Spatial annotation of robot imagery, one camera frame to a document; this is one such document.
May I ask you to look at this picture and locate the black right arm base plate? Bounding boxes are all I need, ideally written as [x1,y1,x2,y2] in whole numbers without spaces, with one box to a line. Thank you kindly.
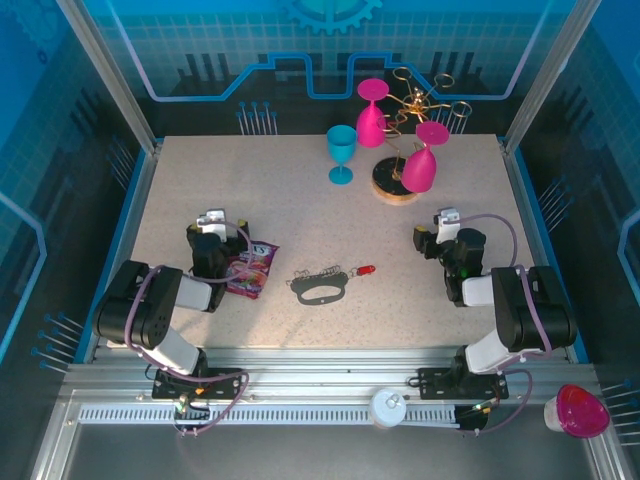
[417,367,509,401]

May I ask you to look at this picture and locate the purple candy bag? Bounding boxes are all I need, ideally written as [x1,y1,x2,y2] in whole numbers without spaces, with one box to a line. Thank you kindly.
[223,241,280,300]

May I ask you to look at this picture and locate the teal plastic goblet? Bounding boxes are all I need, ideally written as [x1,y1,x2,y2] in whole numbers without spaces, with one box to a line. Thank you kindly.
[325,124,359,186]

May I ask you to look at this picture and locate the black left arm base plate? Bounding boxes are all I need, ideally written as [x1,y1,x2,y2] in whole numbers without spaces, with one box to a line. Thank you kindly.
[152,367,245,401]

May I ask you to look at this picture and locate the aluminium frame post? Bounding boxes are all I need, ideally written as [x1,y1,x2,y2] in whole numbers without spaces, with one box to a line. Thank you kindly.
[53,0,164,154]
[502,0,604,154]

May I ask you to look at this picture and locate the pink plastic goblet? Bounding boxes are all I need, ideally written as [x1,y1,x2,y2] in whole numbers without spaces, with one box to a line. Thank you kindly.
[355,78,390,150]
[401,122,450,195]

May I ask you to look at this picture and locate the gold wire glass rack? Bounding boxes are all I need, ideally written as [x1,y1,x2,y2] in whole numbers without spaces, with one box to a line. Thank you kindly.
[370,66,471,205]

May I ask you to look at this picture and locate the aluminium side rail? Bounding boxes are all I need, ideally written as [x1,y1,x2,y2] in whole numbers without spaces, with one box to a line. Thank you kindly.
[499,139,576,361]
[82,142,164,361]

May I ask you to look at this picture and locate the white round knob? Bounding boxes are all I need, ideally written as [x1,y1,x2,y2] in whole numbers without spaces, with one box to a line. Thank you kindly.
[368,388,407,430]

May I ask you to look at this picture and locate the black key holder with rings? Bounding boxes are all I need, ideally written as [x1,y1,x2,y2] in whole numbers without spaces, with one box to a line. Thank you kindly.
[285,263,354,307]

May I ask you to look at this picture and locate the white cup with pink lid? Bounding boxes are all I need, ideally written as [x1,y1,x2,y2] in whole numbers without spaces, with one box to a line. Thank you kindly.
[543,383,611,440]

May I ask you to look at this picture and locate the aluminium front rail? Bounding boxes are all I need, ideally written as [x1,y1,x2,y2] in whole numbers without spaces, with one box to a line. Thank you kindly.
[62,347,599,407]

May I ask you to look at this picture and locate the white slotted cable duct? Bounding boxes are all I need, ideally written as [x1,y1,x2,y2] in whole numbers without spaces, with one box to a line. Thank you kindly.
[79,403,464,427]

